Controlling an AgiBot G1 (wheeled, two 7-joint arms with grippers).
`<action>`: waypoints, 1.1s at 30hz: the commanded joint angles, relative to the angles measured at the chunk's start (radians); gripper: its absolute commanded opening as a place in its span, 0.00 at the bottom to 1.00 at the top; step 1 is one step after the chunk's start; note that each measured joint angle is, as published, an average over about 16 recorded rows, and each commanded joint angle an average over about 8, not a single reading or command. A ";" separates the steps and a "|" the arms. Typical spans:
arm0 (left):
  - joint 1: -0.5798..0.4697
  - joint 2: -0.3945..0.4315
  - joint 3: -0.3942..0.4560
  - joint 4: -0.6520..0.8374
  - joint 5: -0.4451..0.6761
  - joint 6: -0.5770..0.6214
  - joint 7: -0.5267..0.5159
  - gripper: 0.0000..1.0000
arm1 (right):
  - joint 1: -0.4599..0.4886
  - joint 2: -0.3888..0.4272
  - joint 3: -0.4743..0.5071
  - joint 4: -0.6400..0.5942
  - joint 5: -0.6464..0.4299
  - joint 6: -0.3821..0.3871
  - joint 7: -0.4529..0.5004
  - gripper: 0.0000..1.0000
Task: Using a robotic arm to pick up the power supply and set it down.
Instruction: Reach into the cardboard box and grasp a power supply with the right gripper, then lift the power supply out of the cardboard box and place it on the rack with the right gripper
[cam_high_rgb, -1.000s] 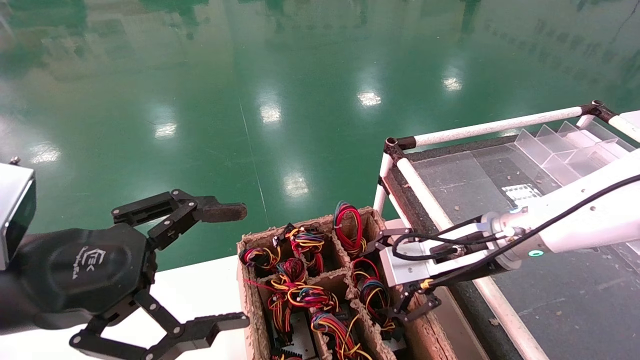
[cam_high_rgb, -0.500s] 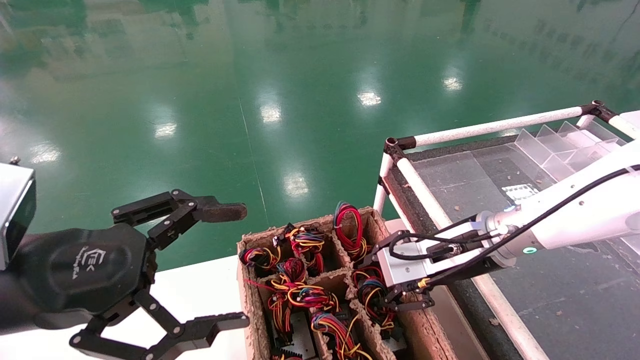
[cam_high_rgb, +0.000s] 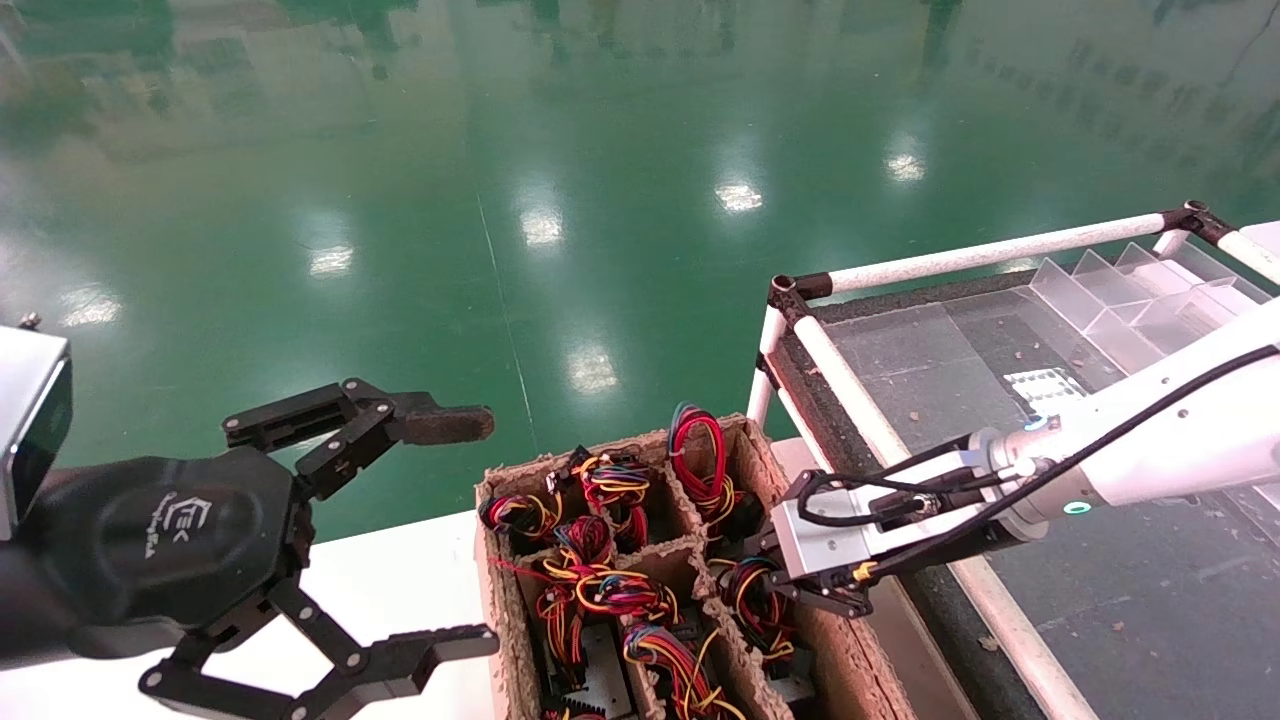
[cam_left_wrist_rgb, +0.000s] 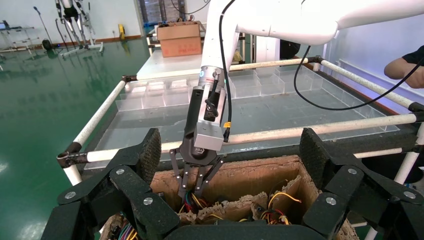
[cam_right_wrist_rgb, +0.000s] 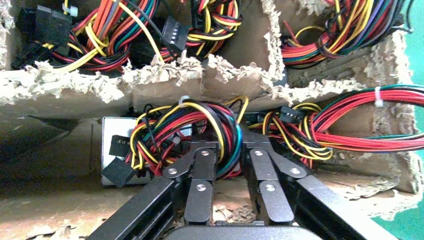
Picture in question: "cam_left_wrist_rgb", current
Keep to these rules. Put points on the yellow floor sign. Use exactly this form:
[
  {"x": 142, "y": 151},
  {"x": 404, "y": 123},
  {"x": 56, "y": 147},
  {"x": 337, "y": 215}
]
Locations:
[{"x": 121, "y": 31}]

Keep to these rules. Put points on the white pipe rack frame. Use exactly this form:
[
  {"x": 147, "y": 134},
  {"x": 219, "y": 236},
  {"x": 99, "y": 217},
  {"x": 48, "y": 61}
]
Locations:
[
  {"x": 149, "y": 46},
  {"x": 99, "y": 112}
]

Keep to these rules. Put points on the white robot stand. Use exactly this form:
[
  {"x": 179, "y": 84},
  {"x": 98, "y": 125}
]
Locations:
[{"x": 70, "y": 13}]

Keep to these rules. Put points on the person in black shirt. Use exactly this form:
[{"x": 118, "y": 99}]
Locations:
[{"x": 290, "y": 49}]

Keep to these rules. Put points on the white frame table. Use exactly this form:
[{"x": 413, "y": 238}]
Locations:
[{"x": 13, "y": 28}]

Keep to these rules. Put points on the clear acrylic divider tray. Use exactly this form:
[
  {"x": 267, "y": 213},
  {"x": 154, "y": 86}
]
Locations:
[{"x": 265, "y": 116}]

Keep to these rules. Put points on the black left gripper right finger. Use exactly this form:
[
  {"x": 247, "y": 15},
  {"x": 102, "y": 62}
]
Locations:
[{"x": 339, "y": 185}]

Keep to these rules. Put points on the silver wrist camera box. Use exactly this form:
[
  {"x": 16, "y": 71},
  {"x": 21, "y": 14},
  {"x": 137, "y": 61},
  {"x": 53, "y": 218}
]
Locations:
[{"x": 208, "y": 136}]

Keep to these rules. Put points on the black pole with round base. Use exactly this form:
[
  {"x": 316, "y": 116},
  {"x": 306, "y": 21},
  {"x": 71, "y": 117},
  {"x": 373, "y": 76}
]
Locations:
[{"x": 46, "y": 44}]

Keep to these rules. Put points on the brown cardboard box red print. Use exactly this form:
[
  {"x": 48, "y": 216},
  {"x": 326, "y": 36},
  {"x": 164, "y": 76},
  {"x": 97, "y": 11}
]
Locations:
[{"x": 179, "y": 39}]

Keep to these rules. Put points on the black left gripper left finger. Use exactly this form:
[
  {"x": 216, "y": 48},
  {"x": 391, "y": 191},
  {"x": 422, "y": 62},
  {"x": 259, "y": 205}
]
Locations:
[{"x": 130, "y": 185}]

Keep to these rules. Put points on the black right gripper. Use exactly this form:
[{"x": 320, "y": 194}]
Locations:
[{"x": 195, "y": 155}]

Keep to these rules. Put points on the worn brown cardboard box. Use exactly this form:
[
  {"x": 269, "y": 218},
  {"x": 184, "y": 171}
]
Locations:
[{"x": 248, "y": 179}]

